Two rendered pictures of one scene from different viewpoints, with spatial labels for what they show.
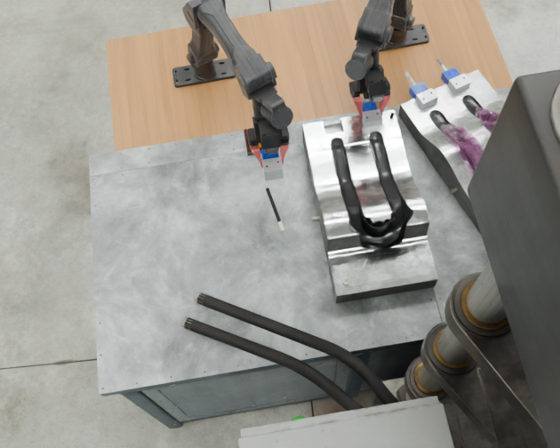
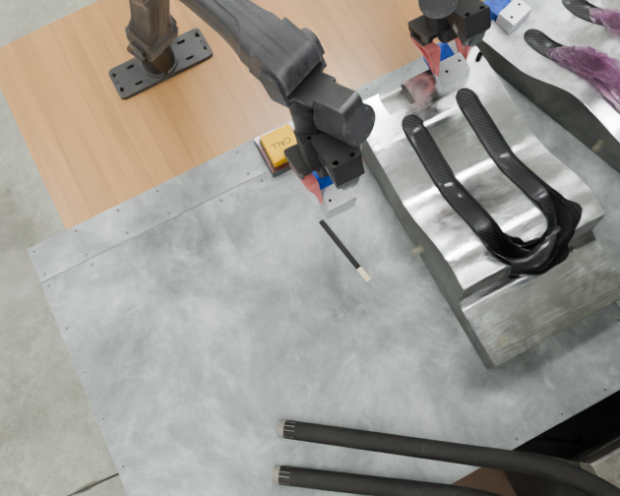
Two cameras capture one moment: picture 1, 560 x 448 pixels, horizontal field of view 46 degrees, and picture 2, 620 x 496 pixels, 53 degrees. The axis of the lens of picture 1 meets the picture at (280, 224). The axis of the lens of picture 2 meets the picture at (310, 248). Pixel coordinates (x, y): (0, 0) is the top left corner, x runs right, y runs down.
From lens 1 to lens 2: 82 cm
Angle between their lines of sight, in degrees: 11
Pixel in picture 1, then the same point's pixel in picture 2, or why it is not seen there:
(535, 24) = not seen: outside the picture
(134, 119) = (78, 169)
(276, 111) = (349, 118)
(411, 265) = (586, 282)
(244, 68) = (269, 52)
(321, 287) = (457, 351)
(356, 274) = (511, 323)
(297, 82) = not seen: hidden behind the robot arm
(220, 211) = (263, 278)
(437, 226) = not seen: hidden behind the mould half
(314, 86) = (332, 40)
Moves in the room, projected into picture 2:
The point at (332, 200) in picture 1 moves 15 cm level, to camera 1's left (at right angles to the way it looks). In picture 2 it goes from (441, 220) to (358, 258)
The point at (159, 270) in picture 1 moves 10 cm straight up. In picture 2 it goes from (206, 402) to (193, 401)
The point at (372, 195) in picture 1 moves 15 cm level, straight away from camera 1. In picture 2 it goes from (498, 194) to (480, 111)
